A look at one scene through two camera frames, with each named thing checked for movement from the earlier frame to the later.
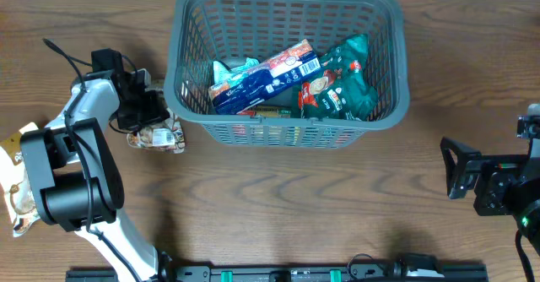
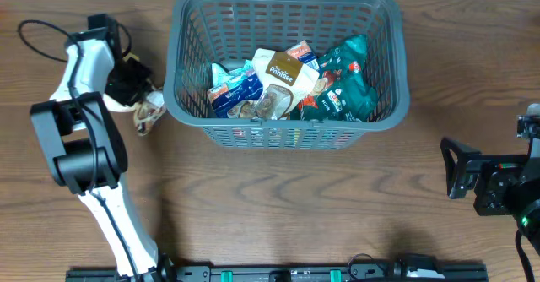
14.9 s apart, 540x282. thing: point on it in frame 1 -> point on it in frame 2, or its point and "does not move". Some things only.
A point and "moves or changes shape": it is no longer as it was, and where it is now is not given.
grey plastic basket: (224, 20) does not move
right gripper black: (497, 174) does not move
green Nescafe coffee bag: (346, 89) does not move
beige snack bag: (15, 183) moves or changes shape
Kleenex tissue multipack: (262, 82) does not move
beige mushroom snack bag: (166, 135) -> (285, 79)
